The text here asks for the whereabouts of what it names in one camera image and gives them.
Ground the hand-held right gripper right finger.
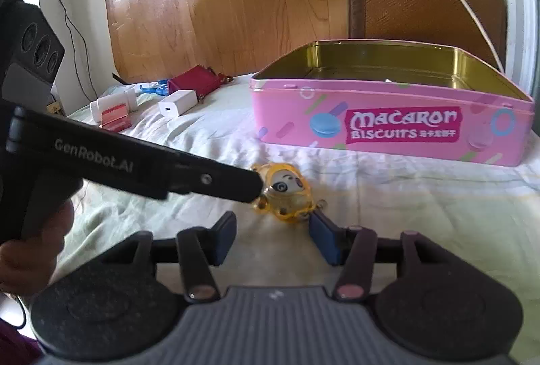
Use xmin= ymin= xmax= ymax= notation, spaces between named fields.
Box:
xmin=309 ymin=211 xmax=448 ymax=302

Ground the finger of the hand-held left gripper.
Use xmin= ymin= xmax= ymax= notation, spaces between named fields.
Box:
xmin=166 ymin=156 xmax=265 ymax=204

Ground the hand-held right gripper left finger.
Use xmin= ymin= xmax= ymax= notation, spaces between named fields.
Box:
xmin=99 ymin=211 xmax=237 ymax=302

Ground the yellow panda toy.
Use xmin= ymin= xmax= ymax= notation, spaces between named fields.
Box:
xmin=251 ymin=163 xmax=329 ymax=226

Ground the blue polka dot headband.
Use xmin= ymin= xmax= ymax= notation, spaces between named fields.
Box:
xmin=138 ymin=79 xmax=170 ymax=97

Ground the person's left hand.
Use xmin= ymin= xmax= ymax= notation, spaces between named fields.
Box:
xmin=0 ymin=198 xmax=76 ymax=295

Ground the pale checked bed sheet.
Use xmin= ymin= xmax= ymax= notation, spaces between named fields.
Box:
xmin=55 ymin=72 xmax=540 ymax=307

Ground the white charger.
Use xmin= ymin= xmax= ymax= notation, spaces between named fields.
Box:
xmin=158 ymin=90 xmax=199 ymax=119

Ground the red pouch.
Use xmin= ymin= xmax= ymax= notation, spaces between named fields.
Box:
xmin=167 ymin=66 xmax=225 ymax=101

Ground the wood pattern board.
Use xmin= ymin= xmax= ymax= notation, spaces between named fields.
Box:
xmin=101 ymin=0 xmax=368 ymax=85

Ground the brown rattan chair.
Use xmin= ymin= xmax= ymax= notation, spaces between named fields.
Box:
xmin=346 ymin=0 xmax=507 ymax=73

